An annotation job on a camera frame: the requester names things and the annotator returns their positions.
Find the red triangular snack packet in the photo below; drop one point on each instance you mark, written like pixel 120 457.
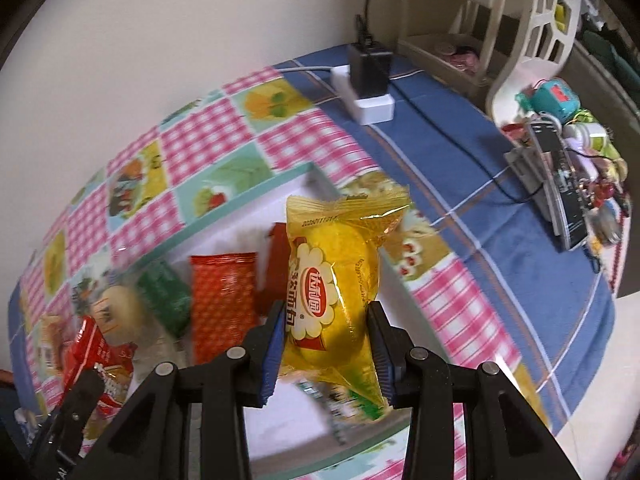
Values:
pixel 92 355

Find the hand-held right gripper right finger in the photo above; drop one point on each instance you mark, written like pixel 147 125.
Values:
pixel 382 360

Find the dark red snack packet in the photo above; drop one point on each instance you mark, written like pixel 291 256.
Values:
pixel 274 265

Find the dark green snack packet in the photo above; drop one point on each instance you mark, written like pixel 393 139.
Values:
pixel 165 295

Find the black charger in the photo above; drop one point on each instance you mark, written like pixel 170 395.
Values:
pixel 367 72

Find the white tray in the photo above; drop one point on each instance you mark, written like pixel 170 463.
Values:
pixel 235 230

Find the white lattice shelf rack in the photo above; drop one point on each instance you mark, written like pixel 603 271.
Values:
pixel 502 85

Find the pink trinket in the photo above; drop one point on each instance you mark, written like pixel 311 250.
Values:
pixel 465 57

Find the dark green cloth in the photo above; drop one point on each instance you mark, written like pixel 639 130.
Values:
pixel 615 55

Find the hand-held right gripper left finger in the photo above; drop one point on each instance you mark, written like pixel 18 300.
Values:
pixel 270 355

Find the yellow cake packet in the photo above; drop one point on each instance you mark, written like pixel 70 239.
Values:
pixel 325 270

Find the red patterned snack packet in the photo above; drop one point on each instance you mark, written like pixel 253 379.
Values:
pixel 220 305

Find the blue striped cloth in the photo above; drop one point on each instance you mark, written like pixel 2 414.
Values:
pixel 450 160

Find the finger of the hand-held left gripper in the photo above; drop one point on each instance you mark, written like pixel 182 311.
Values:
pixel 75 410

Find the teal toy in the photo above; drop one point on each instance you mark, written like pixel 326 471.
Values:
pixel 547 97

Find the pile of small colourful trinkets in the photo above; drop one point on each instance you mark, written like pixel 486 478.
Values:
pixel 605 180

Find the clear steamed cake packet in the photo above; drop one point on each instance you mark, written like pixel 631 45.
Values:
pixel 120 310

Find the pink checkered fruit tablecloth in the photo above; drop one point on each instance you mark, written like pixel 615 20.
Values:
pixel 300 135

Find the white power strip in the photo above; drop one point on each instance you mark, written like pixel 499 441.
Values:
pixel 375 110

